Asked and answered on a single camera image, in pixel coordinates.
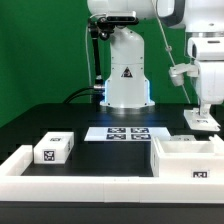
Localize white cabinet top block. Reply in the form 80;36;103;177
33;132;74;164

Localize white table border fence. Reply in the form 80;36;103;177
0;145;224;204

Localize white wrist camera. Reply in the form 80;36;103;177
169;63;198;86

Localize grey depth camera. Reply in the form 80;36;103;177
106;11;138;25

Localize white cabinet body box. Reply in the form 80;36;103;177
150;135;224;178

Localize white marker sheet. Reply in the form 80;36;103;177
85;127;171;142

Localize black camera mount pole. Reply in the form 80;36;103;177
88;18;104;86

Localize white cabinet door panel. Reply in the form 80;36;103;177
184;108;220;132
170;135;196;141

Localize black base cables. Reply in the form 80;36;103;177
63;87;101;104

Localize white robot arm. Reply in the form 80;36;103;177
87;0;224;116

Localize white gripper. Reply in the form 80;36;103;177
195;61;224;117

